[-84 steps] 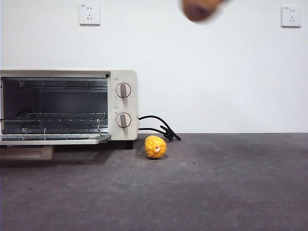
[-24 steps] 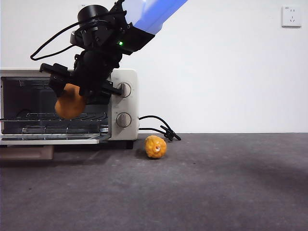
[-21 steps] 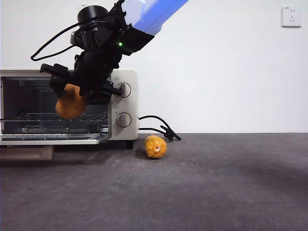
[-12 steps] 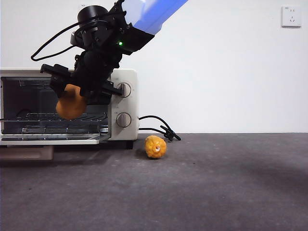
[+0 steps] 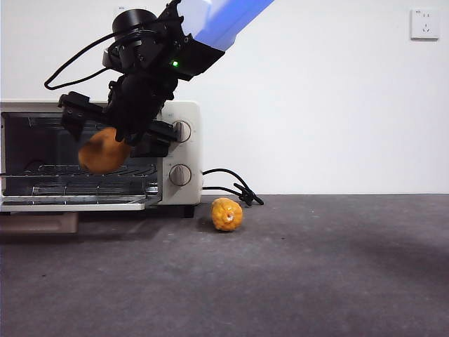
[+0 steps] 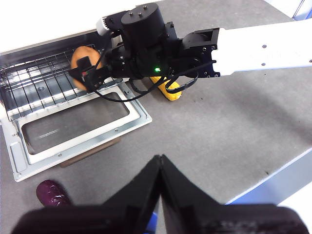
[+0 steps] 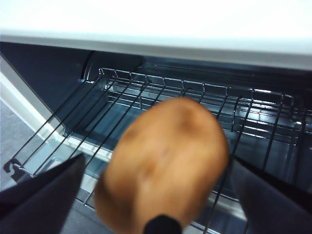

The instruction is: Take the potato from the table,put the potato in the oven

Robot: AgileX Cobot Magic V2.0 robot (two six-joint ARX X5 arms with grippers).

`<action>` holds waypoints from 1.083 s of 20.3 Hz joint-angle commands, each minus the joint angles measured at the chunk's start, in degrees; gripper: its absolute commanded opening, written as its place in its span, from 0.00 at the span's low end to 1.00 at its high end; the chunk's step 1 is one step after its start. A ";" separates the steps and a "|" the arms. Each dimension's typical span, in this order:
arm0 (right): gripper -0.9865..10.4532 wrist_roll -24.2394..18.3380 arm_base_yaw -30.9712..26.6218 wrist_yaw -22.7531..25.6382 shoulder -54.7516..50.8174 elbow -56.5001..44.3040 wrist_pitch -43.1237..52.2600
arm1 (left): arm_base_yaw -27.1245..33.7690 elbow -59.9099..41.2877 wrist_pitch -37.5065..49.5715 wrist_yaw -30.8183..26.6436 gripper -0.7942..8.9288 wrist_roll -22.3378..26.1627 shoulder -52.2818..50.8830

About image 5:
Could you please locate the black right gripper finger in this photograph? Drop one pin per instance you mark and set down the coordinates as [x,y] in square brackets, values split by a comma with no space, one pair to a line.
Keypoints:
[73,126]
[151,145]

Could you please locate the brown potato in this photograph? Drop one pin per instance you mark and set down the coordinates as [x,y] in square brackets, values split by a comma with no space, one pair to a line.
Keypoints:
[101,154]

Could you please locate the beige oven knob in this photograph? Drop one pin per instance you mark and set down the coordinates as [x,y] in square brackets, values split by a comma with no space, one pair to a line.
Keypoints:
[180,175]
[185,132]

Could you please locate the cream toaster oven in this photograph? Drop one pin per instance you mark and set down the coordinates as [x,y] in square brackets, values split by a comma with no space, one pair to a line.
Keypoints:
[191,116]

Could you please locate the yellow corn cob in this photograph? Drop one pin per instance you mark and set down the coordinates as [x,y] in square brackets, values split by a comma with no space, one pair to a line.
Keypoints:
[222,212]

